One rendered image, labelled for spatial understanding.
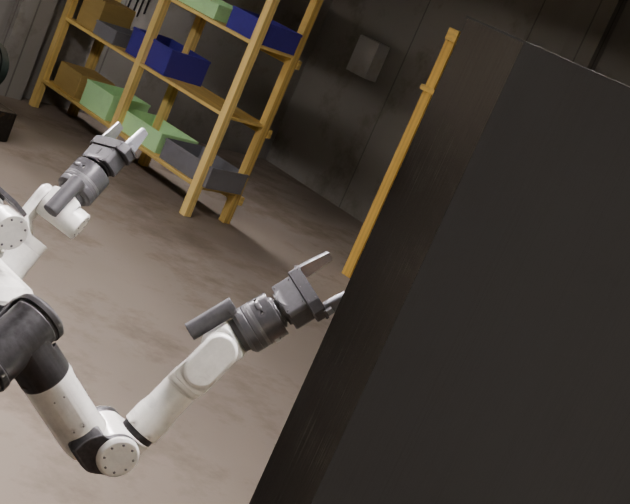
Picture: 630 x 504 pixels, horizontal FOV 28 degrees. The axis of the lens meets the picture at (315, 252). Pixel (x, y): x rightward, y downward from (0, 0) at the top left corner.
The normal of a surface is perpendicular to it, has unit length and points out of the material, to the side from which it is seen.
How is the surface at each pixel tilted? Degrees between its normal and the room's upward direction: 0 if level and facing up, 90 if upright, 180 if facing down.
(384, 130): 90
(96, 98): 90
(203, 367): 79
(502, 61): 90
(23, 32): 90
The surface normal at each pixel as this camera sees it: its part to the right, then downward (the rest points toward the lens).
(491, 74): -0.73, -0.16
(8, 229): 0.61, 0.43
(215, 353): 0.09, 0.07
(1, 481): 0.40, -0.89
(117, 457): 0.40, 0.37
